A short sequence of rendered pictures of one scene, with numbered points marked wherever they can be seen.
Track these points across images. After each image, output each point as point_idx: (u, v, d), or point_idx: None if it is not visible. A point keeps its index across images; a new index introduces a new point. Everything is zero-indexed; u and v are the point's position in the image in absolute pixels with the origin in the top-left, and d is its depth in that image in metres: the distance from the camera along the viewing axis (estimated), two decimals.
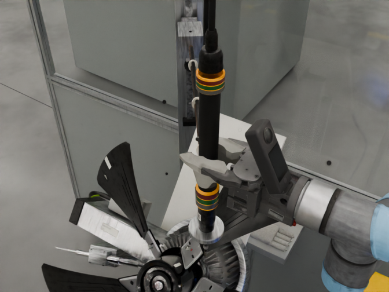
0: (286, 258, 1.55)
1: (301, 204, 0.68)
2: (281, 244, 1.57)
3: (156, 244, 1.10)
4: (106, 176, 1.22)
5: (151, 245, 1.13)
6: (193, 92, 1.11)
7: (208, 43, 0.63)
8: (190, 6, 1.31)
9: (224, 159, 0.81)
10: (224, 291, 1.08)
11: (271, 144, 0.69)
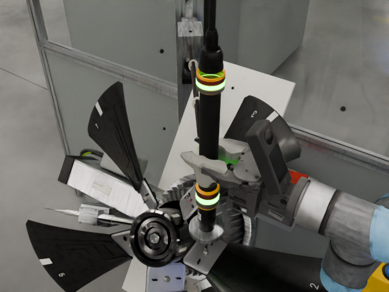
0: (293, 225, 1.44)
1: (301, 205, 0.69)
2: None
3: (152, 194, 0.98)
4: (97, 124, 1.10)
5: (146, 197, 1.02)
6: (193, 92, 1.12)
7: (209, 43, 0.63)
8: None
9: (223, 160, 0.81)
10: (228, 245, 0.97)
11: (272, 145, 0.69)
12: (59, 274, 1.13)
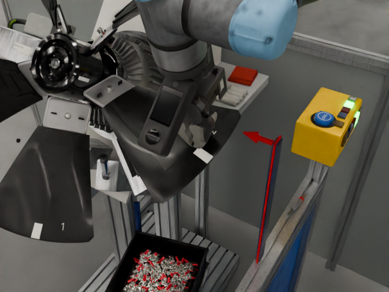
0: None
1: (191, 67, 0.61)
2: (232, 98, 1.39)
3: (63, 22, 0.91)
4: None
5: (61, 29, 0.95)
6: None
7: None
8: None
9: None
10: (135, 87, 0.90)
11: (156, 126, 0.65)
12: None
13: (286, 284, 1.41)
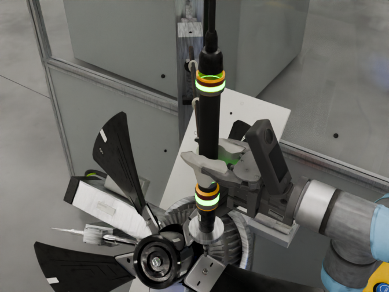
0: (290, 241, 1.49)
1: (301, 205, 0.69)
2: (285, 226, 1.51)
3: None
4: (243, 140, 1.01)
5: None
6: (193, 92, 1.12)
7: (208, 45, 0.63)
8: None
9: (223, 160, 0.81)
10: None
11: (272, 145, 0.69)
12: (100, 148, 1.16)
13: None
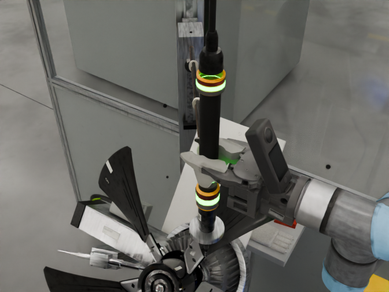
0: (286, 260, 1.56)
1: (301, 204, 0.69)
2: (281, 246, 1.58)
3: (194, 267, 1.07)
4: None
5: (193, 255, 1.10)
6: (193, 92, 1.12)
7: (209, 44, 0.63)
8: (191, 11, 1.32)
9: (223, 160, 0.81)
10: None
11: (271, 144, 0.69)
12: (106, 178, 1.23)
13: None
